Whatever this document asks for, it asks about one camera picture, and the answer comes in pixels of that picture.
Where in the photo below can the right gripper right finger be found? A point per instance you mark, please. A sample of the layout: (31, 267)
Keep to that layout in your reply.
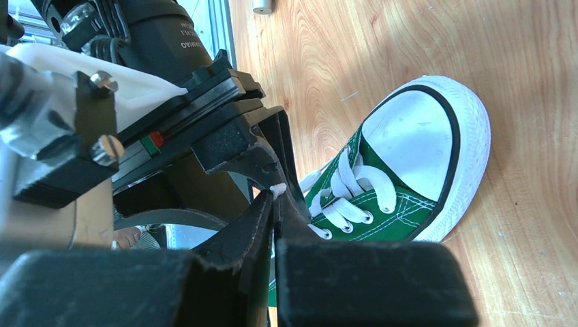
(364, 283)

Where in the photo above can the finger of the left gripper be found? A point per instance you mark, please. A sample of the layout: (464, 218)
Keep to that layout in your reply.
(235, 147)
(272, 125)

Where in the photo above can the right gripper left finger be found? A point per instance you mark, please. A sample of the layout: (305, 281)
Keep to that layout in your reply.
(222, 282)

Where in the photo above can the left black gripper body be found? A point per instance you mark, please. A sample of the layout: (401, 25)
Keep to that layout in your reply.
(160, 137)

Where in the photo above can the white shoelace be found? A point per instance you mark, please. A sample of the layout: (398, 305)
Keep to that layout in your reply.
(346, 192)

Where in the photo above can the green canvas sneaker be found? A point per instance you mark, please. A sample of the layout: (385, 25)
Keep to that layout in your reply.
(432, 136)

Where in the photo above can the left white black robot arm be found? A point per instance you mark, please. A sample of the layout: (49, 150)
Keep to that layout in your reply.
(157, 38)

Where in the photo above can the operator hand in background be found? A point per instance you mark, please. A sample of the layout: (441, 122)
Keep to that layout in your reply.
(126, 238)

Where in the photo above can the silver microphone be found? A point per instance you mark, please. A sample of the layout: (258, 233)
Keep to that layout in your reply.
(262, 7)

